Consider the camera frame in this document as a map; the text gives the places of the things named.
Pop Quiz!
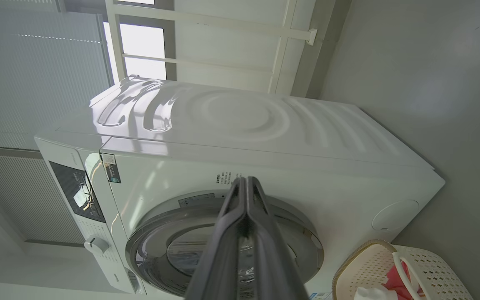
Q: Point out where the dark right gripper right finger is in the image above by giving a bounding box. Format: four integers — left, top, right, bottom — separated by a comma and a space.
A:
242, 177, 309, 300

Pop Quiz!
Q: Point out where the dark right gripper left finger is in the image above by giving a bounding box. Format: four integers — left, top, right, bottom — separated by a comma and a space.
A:
185, 177, 247, 300

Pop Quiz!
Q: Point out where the dark round glass washer door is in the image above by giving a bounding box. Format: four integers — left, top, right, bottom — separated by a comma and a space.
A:
125, 192, 325, 299

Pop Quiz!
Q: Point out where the red and white garment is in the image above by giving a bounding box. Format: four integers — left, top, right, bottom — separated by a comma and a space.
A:
355, 260, 426, 300

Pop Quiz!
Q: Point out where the white front-load washing machine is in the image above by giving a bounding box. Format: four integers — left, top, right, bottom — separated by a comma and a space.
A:
35, 75, 446, 300

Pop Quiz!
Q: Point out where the cream perforated laundry basket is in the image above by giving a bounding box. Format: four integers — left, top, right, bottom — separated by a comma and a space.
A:
332, 240, 474, 300

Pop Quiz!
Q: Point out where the bright glass window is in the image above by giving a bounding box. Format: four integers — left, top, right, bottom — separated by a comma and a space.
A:
103, 0, 176, 82

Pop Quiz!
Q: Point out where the white ribbed window blind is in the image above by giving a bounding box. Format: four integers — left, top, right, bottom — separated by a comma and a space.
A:
0, 0, 113, 150

